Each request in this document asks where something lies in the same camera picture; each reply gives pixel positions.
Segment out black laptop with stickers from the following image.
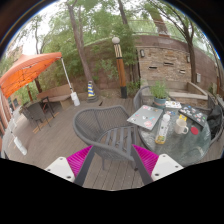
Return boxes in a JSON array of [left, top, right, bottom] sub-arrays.
[[178, 105, 208, 128]]

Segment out stone water basin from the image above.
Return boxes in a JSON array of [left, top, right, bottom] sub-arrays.
[[168, 81, 209, 101]]

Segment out wooden globe lamp post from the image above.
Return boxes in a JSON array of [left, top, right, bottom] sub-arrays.
[[111, 36, 129, 99]]

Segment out leaning tree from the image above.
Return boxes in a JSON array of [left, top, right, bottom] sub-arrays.
[[65, 0, 98, 96]]

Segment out white canopy weight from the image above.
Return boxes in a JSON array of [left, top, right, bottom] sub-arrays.
[[13, 133, 28, 156], [70, 91, 81, 107]]

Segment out white printed booklet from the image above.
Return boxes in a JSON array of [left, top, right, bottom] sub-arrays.
[[164, 100, 183, 110]]

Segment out wooden bench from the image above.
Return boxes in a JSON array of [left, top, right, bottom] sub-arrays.
[[36, 83, 74, 109]]

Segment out dark patio chair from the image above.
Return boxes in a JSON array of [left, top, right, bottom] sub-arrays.
[[20, 101, 51, 131]]

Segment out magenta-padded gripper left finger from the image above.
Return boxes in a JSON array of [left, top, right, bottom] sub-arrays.
[[44, 145, 97, 187]]

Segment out orange canopy tent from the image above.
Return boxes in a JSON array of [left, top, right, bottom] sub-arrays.
[[0, 51, 74, 99]]

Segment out silver laptop with stickers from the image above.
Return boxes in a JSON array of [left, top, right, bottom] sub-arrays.
[[126, 104, 164, 131]]

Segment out potted green plant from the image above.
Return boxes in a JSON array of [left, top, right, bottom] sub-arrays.
[[150, 81, 169, 109]]

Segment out clear plastic drink bottle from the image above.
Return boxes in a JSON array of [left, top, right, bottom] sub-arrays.
[[155, 113, 171, 145]]

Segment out blue yellow striped cone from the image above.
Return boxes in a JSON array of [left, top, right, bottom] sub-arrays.
[[86, 80, 100, 103]]

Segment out white mug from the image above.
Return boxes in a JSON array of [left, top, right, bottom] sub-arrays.
[[174, 118, 190, 135]]

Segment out grey slatted wicker chair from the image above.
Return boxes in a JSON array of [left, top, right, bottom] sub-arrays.
[[72, 105, 141, 171]]

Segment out dark patio table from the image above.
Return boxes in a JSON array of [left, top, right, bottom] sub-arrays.
[[39, 96, 56, 119]]

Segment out forked tree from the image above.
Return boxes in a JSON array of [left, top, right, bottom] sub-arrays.
[[146, 0, 201, 84]]

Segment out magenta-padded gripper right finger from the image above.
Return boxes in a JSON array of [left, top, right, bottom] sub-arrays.
[[130, 144, 184, 186]]

